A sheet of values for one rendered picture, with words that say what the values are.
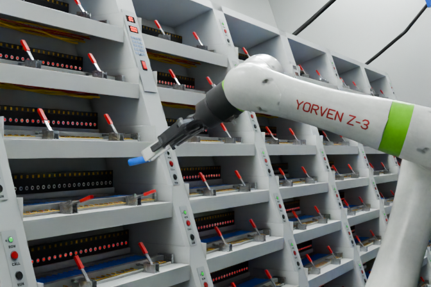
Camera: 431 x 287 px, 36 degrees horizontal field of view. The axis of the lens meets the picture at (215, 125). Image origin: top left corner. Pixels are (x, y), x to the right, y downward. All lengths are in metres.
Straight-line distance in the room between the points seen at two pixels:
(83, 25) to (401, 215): 1.03
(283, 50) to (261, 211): 1.04
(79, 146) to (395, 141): 0.79
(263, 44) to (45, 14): 1.76
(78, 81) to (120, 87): 0.19
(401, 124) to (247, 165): 1.32
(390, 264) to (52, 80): 0.94
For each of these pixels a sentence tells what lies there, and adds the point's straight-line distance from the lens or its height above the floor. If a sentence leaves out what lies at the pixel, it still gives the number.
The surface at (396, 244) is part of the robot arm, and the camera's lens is 1.54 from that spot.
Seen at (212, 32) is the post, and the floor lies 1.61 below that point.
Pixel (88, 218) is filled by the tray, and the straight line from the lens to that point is 1.67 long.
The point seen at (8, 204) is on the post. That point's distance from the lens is 1.49.
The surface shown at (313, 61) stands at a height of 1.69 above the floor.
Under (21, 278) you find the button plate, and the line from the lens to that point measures 1.46.
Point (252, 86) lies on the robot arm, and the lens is 1.42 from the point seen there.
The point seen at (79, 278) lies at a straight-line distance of 1.69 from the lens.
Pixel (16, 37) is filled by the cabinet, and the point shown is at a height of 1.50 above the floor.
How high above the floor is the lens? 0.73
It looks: 11 degrees up
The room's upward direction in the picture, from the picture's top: 17 degrees counter-clockwise
